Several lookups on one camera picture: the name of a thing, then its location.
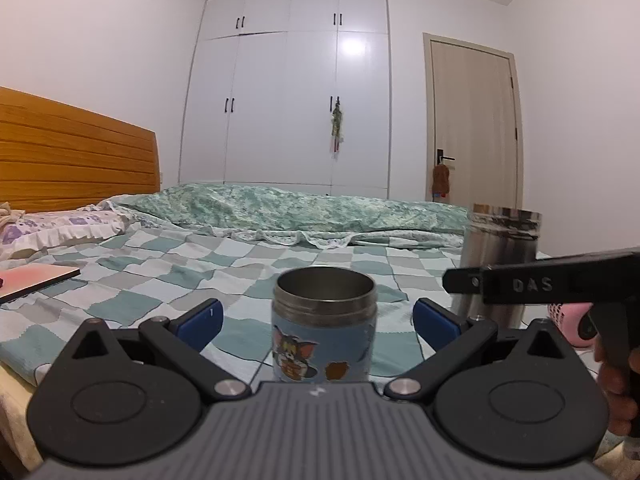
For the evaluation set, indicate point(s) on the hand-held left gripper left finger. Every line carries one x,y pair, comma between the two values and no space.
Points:
202,322

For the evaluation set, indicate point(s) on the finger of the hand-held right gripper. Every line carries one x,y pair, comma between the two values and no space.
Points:
530,284

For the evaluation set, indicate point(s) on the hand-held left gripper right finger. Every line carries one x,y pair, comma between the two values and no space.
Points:
434,322

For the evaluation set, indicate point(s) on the plain stainless steel cup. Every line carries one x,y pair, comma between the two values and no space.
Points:
487,240

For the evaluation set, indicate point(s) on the blue cartoon steel cup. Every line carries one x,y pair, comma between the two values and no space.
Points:
322,332

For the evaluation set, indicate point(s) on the person's right hand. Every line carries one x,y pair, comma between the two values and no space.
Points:
614,385

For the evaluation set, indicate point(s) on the pink round gadget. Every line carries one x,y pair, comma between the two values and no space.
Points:
570,325

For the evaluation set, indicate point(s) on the green checkered bed sheet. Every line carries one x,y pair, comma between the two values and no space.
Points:
165,275

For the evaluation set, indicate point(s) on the brown plush toy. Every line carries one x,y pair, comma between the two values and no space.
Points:
441,180

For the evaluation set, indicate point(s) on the green patterned quilt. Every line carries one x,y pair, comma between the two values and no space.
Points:
300,212

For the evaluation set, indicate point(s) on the purple floral pillow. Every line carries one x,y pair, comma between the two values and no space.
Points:
60,225

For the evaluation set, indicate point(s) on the pink notebook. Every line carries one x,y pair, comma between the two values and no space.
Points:
35,280

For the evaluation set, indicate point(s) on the beige room door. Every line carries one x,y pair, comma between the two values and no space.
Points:
472,120

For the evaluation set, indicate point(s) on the cream mattress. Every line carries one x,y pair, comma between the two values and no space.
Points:
15,410

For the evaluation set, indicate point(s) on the wooden bed headboard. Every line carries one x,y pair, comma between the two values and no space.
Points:
70,155

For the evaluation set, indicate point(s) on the beige crumpled cloth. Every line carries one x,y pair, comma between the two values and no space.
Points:
10,212

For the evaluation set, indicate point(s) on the green hanging ornament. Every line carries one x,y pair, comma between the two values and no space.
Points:
337,122

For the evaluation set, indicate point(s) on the white wardrobe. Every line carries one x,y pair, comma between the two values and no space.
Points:
290,90

